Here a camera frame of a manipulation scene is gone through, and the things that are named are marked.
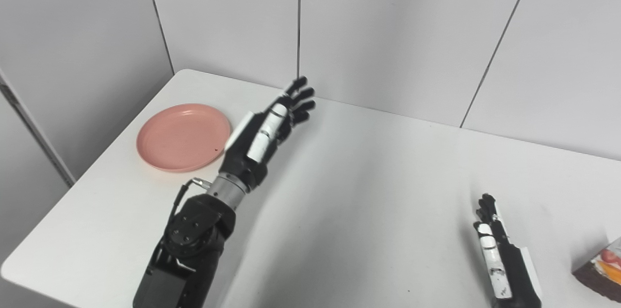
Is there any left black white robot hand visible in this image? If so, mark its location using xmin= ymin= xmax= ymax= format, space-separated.
xmin=218 ymin=76 xmax=317 ymax=194

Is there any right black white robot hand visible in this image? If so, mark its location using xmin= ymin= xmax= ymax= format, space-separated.
xmin=474 ymin=194 xmax=543 ymax=308

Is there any chocolate cake slice with fruit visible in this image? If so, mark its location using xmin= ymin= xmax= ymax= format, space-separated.
xmin=572 ymin=237 xmax=621 ymax=304

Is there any pink round plate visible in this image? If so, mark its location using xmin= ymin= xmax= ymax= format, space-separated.
xmin=136 ymin=103 xmax=232 ymax=173

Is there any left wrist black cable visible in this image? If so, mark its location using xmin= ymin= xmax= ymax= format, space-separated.
xmin=167 ymin=178 xmax=212 ymax=231

